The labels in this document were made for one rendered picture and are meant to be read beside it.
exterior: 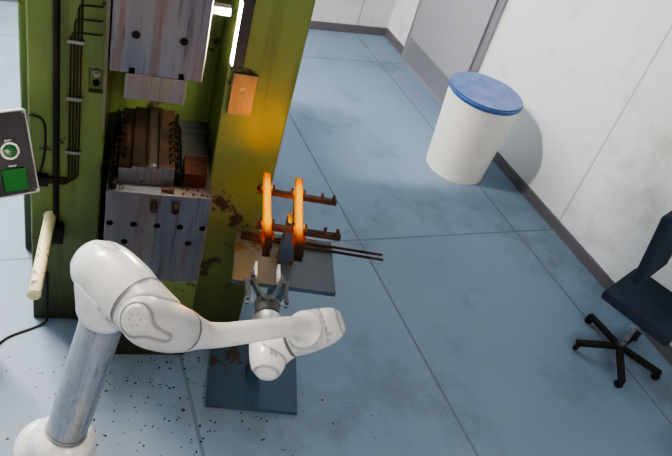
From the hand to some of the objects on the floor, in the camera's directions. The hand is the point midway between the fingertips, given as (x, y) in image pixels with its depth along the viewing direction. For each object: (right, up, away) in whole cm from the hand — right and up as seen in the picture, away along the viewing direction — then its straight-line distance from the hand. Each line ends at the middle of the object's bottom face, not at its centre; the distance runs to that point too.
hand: (267, 271), depth 218 cm
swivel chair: (+179, -62, +162) cm, 250 cm away
